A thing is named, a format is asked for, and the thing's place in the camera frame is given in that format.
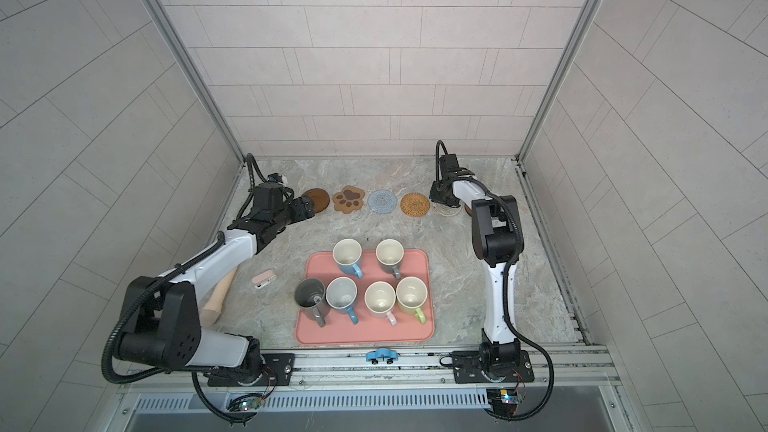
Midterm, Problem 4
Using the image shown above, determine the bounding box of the aluminium mounting rail frame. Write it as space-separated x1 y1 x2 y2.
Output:
116 344 622 397

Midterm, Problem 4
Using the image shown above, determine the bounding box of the circuit board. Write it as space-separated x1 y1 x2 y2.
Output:
228 393 263 413
486 389 522 417

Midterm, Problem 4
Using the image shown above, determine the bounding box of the grey mug blue handle front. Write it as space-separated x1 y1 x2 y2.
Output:
325 277 359 325

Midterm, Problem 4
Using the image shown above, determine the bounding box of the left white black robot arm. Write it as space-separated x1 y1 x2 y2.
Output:
101 182 315 385

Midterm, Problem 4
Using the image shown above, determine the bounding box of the left circuit board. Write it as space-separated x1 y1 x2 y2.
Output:
228 393 263 413

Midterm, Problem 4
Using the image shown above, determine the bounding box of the pink rectangular tray mat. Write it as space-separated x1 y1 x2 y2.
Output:
295 249 436 346

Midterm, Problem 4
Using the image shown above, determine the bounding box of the dark grey mug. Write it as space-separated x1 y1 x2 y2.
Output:
294 278 330 327

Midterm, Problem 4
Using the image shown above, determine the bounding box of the white mug pink handle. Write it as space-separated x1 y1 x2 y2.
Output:
364 281 397 327

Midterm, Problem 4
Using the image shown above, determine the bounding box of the right circuit board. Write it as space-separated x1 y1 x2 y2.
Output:
486 389 522 417

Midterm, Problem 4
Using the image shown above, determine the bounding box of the white mug green handle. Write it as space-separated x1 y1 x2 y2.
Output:
396 277 428 324

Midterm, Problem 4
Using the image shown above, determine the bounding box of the cork paw print coaster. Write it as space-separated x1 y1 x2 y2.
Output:
331 185 366 214

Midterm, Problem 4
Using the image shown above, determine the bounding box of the beige wooden cylinder object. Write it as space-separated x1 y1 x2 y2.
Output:
199 268 238 328

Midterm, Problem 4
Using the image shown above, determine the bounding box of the pink small object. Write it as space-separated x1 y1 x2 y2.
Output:
251 270 277 289

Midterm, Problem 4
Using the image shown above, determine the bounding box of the woven rattan round coaster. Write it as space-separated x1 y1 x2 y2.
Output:
400 193 431 217

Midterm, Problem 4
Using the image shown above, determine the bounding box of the blue knitted round coaster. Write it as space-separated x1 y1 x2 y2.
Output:
368 190 398 214

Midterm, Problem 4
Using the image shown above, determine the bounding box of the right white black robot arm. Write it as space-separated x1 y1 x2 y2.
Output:
429 140 554 422

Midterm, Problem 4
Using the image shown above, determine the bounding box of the white mug blue handle rear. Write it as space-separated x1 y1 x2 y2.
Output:
332 238 363 279

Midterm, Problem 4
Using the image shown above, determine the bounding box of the small blue toy car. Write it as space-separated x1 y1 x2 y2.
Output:
366 348 399 365

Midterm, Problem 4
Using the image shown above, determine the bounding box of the multicolour knitted round coaster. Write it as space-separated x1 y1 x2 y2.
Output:
433 203 463 217

